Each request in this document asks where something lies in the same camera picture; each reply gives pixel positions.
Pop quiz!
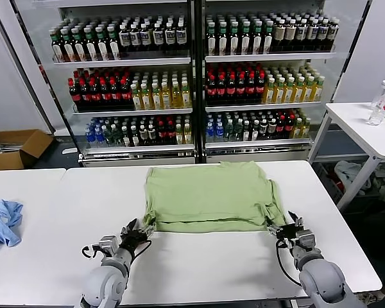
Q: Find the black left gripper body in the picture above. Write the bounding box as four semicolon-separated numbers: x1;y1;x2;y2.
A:
119;230;149;251

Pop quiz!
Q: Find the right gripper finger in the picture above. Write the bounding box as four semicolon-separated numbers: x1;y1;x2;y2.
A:
266;221;282;237
287;210;304;227

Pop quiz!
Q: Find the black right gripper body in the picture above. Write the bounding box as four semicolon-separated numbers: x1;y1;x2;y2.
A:
275;224;304;240

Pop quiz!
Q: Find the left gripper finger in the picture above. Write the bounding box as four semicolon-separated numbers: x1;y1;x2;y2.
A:
140;218;157;237
120;218;139;237

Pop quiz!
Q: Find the light green shirt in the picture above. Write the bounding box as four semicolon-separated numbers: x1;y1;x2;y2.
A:
142;161;288;232

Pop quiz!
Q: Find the grey laundry basket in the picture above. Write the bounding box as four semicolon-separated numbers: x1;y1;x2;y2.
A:
317;162;345;201

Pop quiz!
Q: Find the white garment pile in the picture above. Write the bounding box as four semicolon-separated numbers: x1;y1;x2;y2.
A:
335;160;372;196

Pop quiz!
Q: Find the small cola bottle red cap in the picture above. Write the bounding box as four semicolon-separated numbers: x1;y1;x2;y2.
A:
157;121;167;146
284;115;295;140
275;115;286;141
166;121;176;146

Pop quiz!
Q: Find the white side table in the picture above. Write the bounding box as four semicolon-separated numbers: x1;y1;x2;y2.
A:
307;102;385;212

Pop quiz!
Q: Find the crumpled light blue cloth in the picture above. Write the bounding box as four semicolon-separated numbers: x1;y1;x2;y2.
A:
0;198;24;253

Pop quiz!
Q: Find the open cardboard box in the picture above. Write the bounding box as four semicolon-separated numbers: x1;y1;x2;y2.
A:
0;128;55;171

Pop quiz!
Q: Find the yellow tea bottle white cap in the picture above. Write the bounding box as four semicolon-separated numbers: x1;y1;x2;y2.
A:
304;76;315;103
284;78;295;104
182;80;193;108
274;78;286;104
264;79;275;105
131;83;142;111
313;76;325;102
294;77;305;103
151;82;162;110
162;81;173;109
171;81;182;109
141;83;153;110

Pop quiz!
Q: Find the clear water bottle red label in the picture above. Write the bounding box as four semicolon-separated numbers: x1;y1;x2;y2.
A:
368;80;385;126

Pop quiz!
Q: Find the beverage display cooler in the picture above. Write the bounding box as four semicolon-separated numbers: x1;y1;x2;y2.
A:
194;0;373;165
11;0;201;168

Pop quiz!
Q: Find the dark bottle green cap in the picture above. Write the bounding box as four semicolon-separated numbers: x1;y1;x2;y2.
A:
50;30;64;63
228;21;241;56
240;21;253;56
217;22;230;56
96;26;110;61
61;28;75;62
262;21;275;55
84;27;98;62
73;28;87;62
107;26;121;61
252;21;264;55
206;22;218;56

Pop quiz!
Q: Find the dark bottle beige label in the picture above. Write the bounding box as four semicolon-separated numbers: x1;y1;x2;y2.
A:
284;19;297;53
273;20;286;53

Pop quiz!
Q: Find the dark tea bottle white label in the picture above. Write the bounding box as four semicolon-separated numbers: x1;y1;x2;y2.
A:
164;22;176;52
328;19;340;51
152;22;165;53
296;19;308;52
317;19;330;51
175;21;187;51
140;24;153;53
130;24;142;53
307;19;319;51
119;25;132;54

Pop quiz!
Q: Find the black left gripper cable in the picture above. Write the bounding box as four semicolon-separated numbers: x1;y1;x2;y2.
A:
132;239;153;258

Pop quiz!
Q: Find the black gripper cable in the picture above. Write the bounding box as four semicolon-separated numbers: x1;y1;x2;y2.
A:
132;239;153;258
275;239;304;288

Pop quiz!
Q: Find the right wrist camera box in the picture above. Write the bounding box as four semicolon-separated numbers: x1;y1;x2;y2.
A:
293;229;317;250

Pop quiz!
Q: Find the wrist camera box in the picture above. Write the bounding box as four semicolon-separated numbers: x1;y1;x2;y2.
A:
293;229;317;250
97;235;120;257

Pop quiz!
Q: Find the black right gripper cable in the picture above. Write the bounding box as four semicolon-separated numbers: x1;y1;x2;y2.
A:
275;239;304;288

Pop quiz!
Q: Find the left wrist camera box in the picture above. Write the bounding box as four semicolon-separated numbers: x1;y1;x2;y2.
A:
97;235;120;257

